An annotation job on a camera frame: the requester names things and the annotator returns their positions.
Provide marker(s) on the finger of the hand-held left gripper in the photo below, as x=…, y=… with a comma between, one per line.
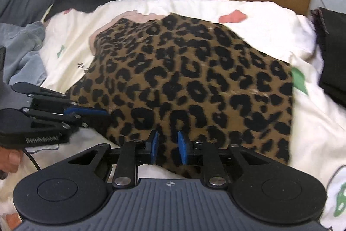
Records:
x=48, y=102
x=86, y=112

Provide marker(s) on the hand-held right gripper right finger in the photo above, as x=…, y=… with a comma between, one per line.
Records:
x=183, y=151

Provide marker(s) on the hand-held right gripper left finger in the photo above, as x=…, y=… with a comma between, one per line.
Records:
x=154, y=147

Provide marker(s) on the leopard print garment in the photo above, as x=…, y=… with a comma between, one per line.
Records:
x=189, y=71

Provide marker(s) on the person's left hand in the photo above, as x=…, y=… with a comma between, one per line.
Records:
x=12, y=160

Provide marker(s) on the light blue denim garment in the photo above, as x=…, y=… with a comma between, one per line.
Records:
x=21, y=52

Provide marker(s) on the white printed duvet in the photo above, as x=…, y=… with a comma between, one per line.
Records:
x=305, y=117

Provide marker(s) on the dark cloth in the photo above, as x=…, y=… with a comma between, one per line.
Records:
x=333, y=57

